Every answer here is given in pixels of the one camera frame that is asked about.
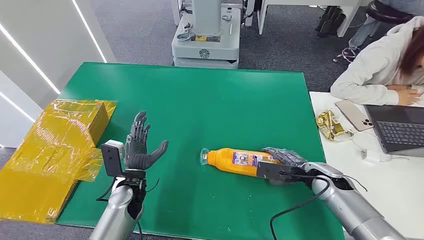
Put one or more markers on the pale grey robot base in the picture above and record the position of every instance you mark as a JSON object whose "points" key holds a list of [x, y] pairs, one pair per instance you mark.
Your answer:
{"points": [[205, 36]]}

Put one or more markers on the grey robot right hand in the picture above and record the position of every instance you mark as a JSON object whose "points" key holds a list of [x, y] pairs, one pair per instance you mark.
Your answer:
{"points": [[287, 156]]}

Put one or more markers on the gold snack wrapper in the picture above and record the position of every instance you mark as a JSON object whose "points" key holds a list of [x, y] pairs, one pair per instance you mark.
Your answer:
{"points": [[330, 126]]}

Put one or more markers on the green table mat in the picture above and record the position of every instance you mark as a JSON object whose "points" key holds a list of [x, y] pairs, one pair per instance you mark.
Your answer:
{"points": [[212, 109]]}

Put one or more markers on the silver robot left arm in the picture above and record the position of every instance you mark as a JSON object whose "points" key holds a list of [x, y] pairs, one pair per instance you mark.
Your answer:
{"points": [[117, 208]]}

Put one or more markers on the white charger adapter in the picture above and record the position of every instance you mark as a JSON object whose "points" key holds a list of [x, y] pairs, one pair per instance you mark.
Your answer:
{"points": [[372, 156]]}

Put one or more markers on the person's legs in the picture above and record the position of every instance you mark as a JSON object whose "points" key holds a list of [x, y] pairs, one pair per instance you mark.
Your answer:
{"points": [[364, 31]]}

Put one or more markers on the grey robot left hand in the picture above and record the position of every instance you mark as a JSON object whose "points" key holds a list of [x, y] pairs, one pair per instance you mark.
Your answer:
{"points": [[137, 154]]}

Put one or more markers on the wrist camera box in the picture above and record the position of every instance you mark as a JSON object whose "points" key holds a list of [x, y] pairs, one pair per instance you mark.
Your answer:
{"points": [[112, 157], [273, 172]]}

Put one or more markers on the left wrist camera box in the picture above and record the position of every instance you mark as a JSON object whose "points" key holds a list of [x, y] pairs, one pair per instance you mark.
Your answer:
{"points": [[112, 157]]}

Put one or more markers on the yellow wrapped cardboard box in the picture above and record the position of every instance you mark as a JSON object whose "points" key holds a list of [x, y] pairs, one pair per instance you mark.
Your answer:
{"points": [[49, 155]]}

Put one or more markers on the grey laptop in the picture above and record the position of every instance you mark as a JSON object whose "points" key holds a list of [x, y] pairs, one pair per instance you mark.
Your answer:
{"points": [[400, 132]]}

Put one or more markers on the person's hand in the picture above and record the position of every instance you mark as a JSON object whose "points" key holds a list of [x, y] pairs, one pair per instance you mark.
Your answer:
{"points": [[408, 96]]}

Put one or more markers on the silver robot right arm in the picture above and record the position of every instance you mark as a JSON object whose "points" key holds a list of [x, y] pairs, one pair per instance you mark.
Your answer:
{"points": [[348, 202]]}

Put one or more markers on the beige smartphone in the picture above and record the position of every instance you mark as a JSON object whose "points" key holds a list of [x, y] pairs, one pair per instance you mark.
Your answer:
{"points": [[353, 115]]}

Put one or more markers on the orange plastic bottle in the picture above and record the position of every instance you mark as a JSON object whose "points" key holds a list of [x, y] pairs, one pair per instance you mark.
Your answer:
{"points": [[225, 161]]}

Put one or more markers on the black round stool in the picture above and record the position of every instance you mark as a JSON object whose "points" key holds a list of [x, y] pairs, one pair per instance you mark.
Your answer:
{"points": [[386, 12]]}

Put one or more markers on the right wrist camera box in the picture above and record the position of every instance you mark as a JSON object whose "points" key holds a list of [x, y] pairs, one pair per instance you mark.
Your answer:
{"points": [[273, 172]]}

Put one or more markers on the white desk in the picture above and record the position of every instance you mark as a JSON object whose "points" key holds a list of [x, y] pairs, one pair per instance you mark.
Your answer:
{"points": [[344, 20]]}

